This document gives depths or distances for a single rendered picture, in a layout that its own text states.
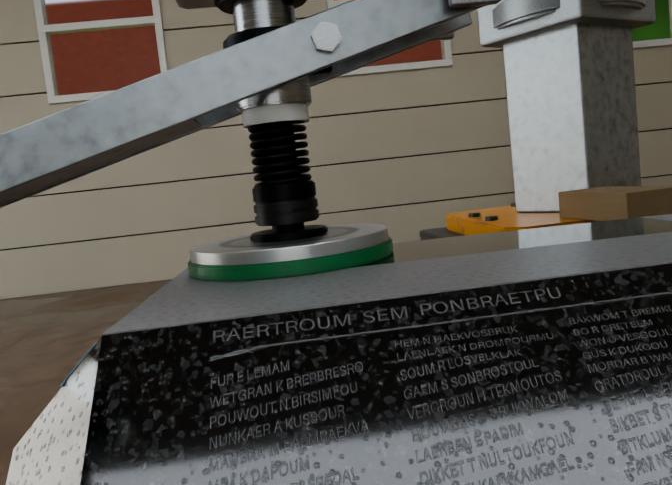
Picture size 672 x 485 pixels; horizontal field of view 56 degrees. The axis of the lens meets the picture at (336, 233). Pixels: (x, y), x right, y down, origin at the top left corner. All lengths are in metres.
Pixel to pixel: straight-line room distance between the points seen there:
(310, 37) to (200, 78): 0.11
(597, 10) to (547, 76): 0.15
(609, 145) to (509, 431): 1.06
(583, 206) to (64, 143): 0.89
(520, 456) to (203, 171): 6.33
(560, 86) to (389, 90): 5.44
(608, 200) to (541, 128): 0.31
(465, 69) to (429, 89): 0.44
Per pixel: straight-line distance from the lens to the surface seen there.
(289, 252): 0.58
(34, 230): 7.07
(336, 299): 0.46
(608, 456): 0.43
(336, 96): 6.70
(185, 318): 0.47
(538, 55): 1.43
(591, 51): 1.40
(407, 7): 0.66
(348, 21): 0.65
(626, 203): 1.14
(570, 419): 0.43
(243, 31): 0.67
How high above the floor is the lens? 0.91
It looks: 5 degrees down
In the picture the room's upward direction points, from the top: 6 degrees counter-clockwise
